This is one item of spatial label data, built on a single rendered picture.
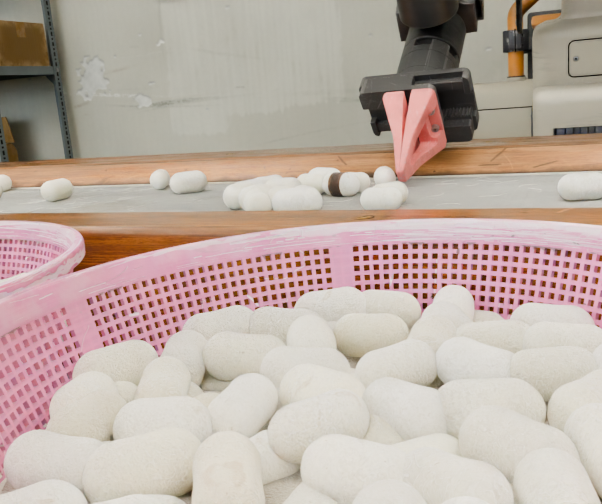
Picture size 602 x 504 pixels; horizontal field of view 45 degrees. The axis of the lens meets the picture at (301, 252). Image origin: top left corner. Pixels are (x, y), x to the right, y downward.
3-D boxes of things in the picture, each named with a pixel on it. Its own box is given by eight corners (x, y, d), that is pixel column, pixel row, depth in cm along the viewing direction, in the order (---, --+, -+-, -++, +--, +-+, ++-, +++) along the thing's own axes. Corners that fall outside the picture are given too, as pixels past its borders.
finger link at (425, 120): (419, 147, 60) (437, 72, 65) (338, 151, 63) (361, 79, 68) (435, 202, 64) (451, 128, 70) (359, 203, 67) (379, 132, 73)
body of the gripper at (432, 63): (466, 80, 63) (477, 27, 67) (356, 90, 67) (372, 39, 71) (477, 134, 68) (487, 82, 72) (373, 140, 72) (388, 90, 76)
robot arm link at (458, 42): (469, 45, 76) (416, 48, 78) (463, -13, 71) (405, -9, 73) (460, 89, 72) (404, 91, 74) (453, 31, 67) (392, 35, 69)
